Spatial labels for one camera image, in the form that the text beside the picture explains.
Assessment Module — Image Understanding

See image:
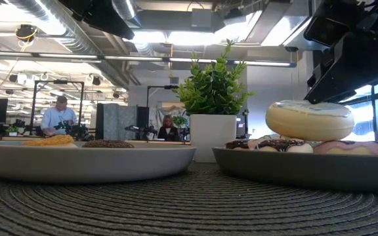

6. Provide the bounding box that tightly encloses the large white glazed donut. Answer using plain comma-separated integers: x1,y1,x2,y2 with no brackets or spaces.
265,99,356,142

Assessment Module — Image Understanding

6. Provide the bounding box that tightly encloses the large pink glazed donut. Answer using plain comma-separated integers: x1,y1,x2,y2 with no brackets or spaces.
312,140,378,156

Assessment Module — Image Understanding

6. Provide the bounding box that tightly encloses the large chocolate striped donut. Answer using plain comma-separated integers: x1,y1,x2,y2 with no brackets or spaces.
224,137,314,154

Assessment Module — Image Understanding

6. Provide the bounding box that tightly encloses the small chocolate donut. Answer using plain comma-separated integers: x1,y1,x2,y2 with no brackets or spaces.
82,139,136,149

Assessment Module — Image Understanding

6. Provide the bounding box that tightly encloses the small orange donut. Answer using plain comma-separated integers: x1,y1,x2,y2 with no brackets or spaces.
21,134,75,148

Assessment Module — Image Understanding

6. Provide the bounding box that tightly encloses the dark grey plate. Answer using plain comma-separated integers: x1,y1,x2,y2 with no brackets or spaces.
212,146,378,193

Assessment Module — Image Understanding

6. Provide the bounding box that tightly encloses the small potted green plant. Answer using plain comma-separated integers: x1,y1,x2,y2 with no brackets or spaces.
172,39,255,164

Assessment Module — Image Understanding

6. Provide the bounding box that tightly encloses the small background plant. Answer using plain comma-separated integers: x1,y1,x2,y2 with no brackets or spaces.
172,115,188,128

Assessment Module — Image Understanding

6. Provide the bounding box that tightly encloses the person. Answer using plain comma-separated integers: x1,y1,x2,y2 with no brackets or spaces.
40,95,78,137
157,114,180,142

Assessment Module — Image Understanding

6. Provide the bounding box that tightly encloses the linear ceiling light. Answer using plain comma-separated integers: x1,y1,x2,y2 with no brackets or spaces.
0,50,297,68

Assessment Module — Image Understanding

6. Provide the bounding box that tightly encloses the round dark woven placemat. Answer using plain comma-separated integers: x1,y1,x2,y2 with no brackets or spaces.
0,162,378,236

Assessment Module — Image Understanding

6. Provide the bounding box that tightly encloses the grey partition panel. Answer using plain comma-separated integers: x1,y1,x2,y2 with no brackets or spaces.
96,103,150,141

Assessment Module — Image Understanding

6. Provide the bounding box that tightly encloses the light grey plate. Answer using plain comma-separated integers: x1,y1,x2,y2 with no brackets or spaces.
0,140,197,184

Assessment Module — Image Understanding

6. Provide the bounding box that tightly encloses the black round ceiling device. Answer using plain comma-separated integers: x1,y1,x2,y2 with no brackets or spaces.
14,24,38,43

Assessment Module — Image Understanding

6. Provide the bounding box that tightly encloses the silver ventilation duct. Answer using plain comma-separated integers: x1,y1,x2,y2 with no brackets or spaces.
8,0,134,89

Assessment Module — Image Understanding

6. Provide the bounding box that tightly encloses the black background rig frame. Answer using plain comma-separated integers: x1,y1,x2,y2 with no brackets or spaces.
31,79,85,138

